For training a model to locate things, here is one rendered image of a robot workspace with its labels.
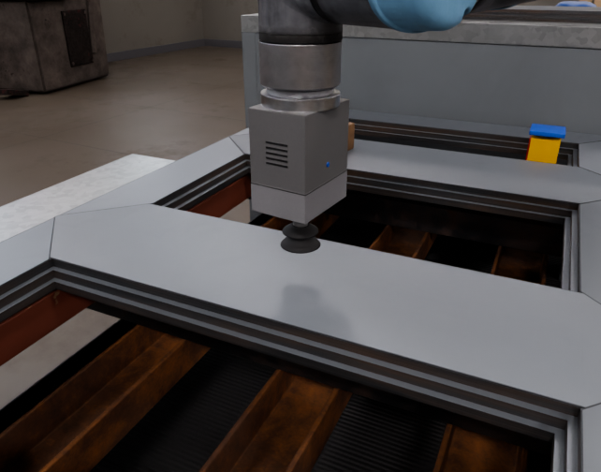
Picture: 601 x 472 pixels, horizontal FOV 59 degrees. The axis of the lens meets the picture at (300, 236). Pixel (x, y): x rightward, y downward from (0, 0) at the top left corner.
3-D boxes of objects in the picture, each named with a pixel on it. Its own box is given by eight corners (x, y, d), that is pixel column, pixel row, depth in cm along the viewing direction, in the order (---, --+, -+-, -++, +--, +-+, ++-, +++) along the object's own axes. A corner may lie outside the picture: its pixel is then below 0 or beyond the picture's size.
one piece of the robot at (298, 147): (275, 52, 55) (278, 198, 62) (220, 64, 48) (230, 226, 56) (359, 59, 50) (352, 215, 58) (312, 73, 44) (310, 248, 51)
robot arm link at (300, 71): (241, 41, 47) (291, 34, 53) (243, 95, 49) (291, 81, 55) (315, 47, 43) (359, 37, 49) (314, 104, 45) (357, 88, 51)
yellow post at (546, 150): (512, 231, 106) (531, 138, 98) (515, 222, 110) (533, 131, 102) (539, 236, 104) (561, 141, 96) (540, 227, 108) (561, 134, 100)
